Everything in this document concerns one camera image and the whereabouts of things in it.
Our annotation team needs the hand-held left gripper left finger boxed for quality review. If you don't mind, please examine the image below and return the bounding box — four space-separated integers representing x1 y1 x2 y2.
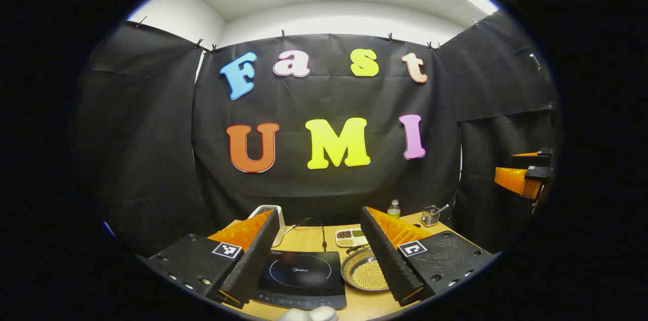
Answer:
139 208 280 310

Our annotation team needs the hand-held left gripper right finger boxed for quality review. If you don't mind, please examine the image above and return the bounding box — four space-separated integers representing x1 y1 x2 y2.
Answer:
360 206 499 307

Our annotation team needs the stainless steel pot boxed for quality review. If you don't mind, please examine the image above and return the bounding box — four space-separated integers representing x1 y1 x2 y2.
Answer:
341 244 393 292

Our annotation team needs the black induction cooktop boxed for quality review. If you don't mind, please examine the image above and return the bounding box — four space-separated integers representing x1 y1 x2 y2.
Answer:
252 250 348 310

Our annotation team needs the pile of soybeans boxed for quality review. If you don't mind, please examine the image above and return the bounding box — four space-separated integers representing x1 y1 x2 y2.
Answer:
366 259 390 290

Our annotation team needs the white divided dish with beans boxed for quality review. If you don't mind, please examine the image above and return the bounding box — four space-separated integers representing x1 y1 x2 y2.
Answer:
335 228 369 248

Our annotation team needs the white toaster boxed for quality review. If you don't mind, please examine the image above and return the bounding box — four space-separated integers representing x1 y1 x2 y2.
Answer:
248 205 287 248

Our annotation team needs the small ceiling light panel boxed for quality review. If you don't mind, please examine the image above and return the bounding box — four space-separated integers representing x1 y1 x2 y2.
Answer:
468 0 500 16

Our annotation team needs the row of black cloth clips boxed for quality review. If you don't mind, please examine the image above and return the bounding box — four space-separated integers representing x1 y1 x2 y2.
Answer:
133 16 479 53

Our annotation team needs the wire utensil holder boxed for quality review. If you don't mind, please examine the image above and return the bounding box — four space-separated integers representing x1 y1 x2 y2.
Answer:
421 205 441 227

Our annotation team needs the black power cable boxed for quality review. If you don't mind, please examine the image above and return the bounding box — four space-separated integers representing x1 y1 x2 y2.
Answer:
296 218 329 252

